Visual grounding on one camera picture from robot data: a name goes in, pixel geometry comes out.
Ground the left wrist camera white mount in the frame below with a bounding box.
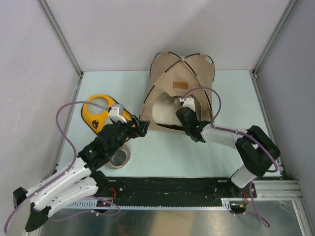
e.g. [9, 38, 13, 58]
[108, 104, 127, 123]

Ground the purple cable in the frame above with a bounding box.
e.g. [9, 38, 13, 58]
[183, 87, 280, 228]
[4, 101, 121, 234]

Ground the black tent pole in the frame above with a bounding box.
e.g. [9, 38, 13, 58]
[142, 51, 215, 116]
[149, 52, 216, 116]

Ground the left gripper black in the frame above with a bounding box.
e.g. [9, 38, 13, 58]
[109, 115, 150, 155]

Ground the right aluminium frame post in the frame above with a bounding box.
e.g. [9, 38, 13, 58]
[252, 0, 300, 79]

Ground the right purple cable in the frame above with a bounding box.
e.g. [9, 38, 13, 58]
[183, 87, 280, 228]

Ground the white slotted cable duct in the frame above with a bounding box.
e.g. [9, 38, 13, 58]
[64, 199, 245, 210]

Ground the yellow pet bowl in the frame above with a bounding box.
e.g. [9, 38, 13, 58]
[81, 94, 133, 135]

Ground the beige fabric pet tent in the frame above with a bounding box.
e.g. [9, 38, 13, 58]
[139, 51, 217, 132]

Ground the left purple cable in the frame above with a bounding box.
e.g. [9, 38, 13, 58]
[4, 101, 121, 234]

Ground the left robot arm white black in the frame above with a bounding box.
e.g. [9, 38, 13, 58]
[13, 115, 150, 232]

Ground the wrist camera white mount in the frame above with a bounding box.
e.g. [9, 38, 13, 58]
[108, 104, 127, 123]
[179, 96, 196, 112]

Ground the aluminium frame post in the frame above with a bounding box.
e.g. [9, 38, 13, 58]
[252, 0, 300, 79]
[36, 0, 83, 77]

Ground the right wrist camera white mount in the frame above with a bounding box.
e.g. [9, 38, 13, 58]
[179, 96, 196, 112]

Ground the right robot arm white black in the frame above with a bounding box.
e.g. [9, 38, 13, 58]
[176, 107, 281, 197]

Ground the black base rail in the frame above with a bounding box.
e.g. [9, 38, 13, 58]
[95, 177, 257, 207]

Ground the cream plush cushion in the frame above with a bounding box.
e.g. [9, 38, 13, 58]
[152, 92, 182, 127]

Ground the left aluminium frame post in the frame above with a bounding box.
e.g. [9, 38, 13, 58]
[36, 0, 83, 77]

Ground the stainless steel pet bowl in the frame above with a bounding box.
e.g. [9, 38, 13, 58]
[105, 145, 131, 169]

